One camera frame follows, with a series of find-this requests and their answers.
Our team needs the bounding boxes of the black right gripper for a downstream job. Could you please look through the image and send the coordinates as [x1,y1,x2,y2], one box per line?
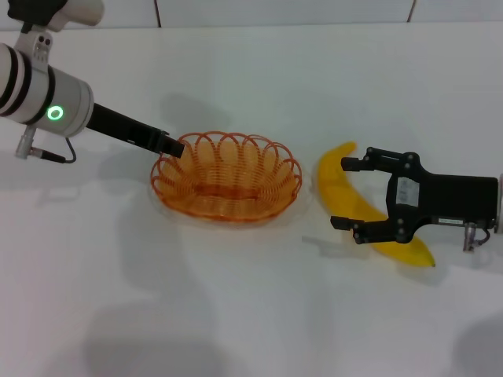
[329,147,499,245]

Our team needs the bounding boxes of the yellow banana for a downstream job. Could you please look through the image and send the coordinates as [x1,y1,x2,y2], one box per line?
[315,141,436,269]

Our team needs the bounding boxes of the orange wire basket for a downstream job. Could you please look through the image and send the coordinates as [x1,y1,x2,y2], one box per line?
[149,131,303,223]

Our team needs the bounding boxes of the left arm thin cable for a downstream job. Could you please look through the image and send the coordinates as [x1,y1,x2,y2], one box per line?
[62,137,78,164]

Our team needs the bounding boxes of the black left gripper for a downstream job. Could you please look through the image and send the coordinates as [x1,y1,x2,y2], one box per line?
[85,102,185,159]

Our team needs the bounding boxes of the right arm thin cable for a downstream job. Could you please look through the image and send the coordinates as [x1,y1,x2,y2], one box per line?
[473,227,492,247]

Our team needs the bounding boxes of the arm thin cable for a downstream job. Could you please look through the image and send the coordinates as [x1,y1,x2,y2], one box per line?
[473,227,492,247]
[62,137,78,164]

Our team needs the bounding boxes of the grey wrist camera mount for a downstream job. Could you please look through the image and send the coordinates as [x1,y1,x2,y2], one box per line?
[23,23,54,66]

